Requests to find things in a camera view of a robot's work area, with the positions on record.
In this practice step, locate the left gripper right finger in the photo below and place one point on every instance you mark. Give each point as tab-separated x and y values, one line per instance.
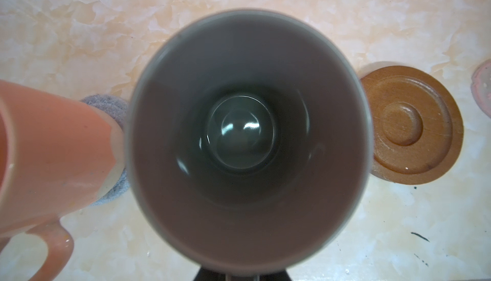
277	276

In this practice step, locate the pink flower coaster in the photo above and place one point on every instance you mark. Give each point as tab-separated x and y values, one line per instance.
480	87

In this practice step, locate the grey woven round coaster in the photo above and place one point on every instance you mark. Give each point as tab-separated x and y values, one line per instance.
116	108

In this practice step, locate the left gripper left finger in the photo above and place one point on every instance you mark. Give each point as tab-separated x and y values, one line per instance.
209	275

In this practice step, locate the brown wooden round coaster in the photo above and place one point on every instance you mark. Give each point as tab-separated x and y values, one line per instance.
418	127

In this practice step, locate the grey mug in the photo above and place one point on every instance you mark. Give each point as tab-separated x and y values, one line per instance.
249	142

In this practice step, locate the orange mug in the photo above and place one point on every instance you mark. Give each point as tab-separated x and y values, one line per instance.
58	155

